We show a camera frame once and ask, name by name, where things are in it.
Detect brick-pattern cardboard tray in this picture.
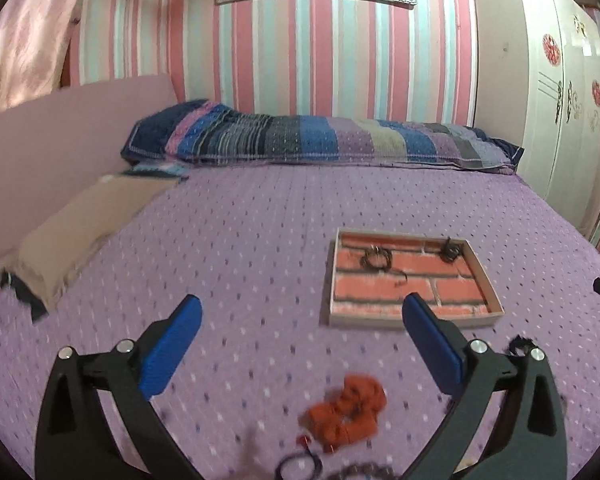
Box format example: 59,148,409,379
320,228,503,330

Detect striped patchwork pillow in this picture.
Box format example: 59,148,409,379
121,100,525,176

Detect pink padded headboard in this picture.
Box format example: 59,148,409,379
0,74,186,291

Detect orange fabric scrunchie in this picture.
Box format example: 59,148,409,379
300,374,388,453

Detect blue patterned cloth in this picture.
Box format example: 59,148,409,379
122,160,188,181

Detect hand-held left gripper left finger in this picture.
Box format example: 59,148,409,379
35,294,203,480

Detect small black hair tie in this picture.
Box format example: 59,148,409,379
509,335,541,358

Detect white wardrobe with flower stickers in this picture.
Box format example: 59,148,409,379
472,0,600,256

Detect purple dotted bedspread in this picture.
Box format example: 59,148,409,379
0,162,600,480

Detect black cord hair tie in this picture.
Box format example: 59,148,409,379
360,246,395,271

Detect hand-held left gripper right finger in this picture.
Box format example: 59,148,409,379
401,292,568,480

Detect black hair clip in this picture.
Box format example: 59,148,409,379
439,237,462,263

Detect brown wooden bead bracelet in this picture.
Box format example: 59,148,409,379
325,464,398,480

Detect pink curtain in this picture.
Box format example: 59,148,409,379
0,0,98,121

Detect black cord bracelet red beads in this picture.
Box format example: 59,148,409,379
275,437,326,480

